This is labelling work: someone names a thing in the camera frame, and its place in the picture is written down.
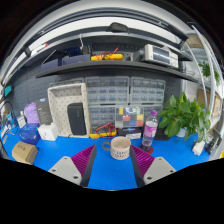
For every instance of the right grey drawer cabinet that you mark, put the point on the right grey drawer cabinet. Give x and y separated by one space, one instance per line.
148 93

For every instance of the yellow multimeter on table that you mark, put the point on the yellow multimeter on table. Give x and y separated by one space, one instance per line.
105 131

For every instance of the purple plastic bag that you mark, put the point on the purple plastic bag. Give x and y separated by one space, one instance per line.
31 114

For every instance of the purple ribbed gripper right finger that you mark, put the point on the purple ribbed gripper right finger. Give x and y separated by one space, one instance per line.
148 169

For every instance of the clear water bottle pink label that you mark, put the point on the clear water bottle pink label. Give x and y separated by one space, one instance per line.
150 129

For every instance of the left grey drawer cabinet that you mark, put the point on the left grey drawer cabinet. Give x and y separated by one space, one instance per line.
104 93

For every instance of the round dark red coaster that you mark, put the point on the round dark red coaster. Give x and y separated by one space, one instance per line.
150 152

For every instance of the black rectangular speaker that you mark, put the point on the black rectangular speaker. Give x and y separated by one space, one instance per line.
76 118

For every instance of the small white box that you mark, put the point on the small white box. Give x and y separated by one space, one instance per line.
48 132

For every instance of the blue translucent plastic box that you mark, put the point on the blue translucent plastic box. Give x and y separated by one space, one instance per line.
29 134

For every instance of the dark grey product box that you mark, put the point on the dark grey product box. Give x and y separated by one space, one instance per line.
43 110

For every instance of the green potted plant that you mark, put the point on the green potted plant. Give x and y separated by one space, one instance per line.
181 113

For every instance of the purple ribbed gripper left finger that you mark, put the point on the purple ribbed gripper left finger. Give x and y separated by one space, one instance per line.
76 169

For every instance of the brown cardboard box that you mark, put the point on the brown cardboard box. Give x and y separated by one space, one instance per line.
24 152

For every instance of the yellow multimeter on shelf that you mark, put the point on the yellow multimeter on shelf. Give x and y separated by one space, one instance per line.
108 56

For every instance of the dark upper shelf board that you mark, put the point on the dark upper shelf board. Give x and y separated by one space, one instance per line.
110 67

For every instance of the black flat box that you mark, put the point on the black flat box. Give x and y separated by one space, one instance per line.
160 135

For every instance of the grey drawer cabinet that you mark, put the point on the grey drawer cabinet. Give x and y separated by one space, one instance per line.
148 93
104 93

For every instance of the white patterned ceramic mug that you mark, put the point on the white patterned ceramic mug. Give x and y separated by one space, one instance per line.
118 147

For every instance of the clear case colourful parts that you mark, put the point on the clear case colourful parts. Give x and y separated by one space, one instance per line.
129 116

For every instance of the dark blue storage bin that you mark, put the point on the dark blue storage bin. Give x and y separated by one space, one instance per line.
65 57

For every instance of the white pegboard tray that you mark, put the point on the white pegboard tray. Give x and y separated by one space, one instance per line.
59 98

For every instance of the grey bench instrument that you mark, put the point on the grey bench instrument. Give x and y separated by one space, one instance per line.
155 54

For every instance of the white power adapter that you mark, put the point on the white power adapter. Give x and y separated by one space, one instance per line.
198 148

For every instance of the small white label card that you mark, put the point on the small white label card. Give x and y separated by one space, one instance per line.
21 121

